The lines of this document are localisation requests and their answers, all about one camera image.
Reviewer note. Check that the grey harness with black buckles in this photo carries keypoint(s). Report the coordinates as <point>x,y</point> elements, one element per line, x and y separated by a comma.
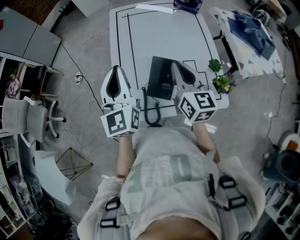
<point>230,194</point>

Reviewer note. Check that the person's left forearm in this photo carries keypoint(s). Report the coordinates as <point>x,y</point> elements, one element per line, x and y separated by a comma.
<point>124,157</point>

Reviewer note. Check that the white storage rack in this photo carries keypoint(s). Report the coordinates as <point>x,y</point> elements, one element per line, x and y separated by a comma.
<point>281,211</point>

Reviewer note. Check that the wooden rack with dark board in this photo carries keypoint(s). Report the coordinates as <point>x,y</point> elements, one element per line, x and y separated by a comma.
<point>37,79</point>

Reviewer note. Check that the dark blue cloth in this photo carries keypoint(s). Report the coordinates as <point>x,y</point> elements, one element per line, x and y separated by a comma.
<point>253,32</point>

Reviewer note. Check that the person's right forearm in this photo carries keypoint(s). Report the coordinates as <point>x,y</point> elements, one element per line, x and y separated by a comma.
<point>204,140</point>

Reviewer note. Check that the grey office chair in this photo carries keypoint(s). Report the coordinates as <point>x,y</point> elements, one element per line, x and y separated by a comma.
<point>21,117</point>

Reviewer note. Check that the black device with cable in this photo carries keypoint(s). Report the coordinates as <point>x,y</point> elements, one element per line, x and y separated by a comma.
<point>160,77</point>

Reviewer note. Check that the potted plant with purple flowers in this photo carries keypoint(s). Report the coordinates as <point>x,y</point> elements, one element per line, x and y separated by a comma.
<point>223,83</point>

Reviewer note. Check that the pale blue curved sheet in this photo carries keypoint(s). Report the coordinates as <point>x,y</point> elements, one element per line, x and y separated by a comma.
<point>51,178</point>

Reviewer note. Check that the white bag with orange patch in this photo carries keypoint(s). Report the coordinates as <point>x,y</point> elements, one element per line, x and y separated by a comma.
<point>291,144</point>

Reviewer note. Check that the white metal shelf rack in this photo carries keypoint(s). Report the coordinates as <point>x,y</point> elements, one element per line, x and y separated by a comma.
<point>11,178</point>

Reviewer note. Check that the grey flat panel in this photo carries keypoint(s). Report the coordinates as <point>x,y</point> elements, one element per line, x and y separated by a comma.
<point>30,42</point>

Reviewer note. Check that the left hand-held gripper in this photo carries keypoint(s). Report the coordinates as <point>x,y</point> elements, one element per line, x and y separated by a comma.
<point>117,122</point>

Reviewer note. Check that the small green succulent plant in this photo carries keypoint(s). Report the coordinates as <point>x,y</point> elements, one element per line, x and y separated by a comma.
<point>214,65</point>

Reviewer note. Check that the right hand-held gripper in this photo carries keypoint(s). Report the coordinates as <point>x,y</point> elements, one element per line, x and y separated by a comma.
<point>201,103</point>

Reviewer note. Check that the white floor power socket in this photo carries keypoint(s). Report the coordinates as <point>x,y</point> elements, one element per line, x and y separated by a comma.
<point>77,78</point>

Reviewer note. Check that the black round seat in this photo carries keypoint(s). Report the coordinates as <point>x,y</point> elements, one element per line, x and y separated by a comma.
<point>289,164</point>

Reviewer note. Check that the person's white printed shirt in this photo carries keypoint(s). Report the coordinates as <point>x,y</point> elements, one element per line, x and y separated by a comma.
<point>161,171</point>

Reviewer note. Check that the white paper strip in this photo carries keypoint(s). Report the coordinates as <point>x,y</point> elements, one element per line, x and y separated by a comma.
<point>154,7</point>

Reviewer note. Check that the white work table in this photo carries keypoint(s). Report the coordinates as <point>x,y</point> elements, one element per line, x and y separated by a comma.
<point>164,35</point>

